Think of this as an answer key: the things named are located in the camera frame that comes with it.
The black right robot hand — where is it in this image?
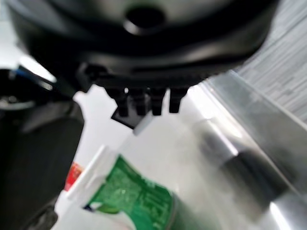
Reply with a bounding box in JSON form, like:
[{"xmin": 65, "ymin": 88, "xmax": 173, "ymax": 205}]
[{"xmin": 0, "ymin": 0, "xmax": 282, "ymax": 230}]

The red and white package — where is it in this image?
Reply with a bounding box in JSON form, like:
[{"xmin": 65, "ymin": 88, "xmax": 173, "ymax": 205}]
[{"xmin": 64, "ymin": 162, "xmax": 84, "ymax": 192}]

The green and white carton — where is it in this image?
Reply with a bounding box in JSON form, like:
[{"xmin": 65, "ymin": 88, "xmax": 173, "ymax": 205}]
[{"xmin": 54, "ymin": 144, "xmax": 185, "ymax": 230}]

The small white and black block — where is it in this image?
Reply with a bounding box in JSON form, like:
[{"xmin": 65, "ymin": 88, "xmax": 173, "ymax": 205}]
[{"xmin": 110, "ymin": 105, "xmax": 154, "ymax": 136}]

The silver metal shelf rail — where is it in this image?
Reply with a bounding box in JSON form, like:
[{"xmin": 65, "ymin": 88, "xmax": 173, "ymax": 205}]
[{"xmin": 203, "ymin": 69, "xmax": 307, "ymax": 173}]

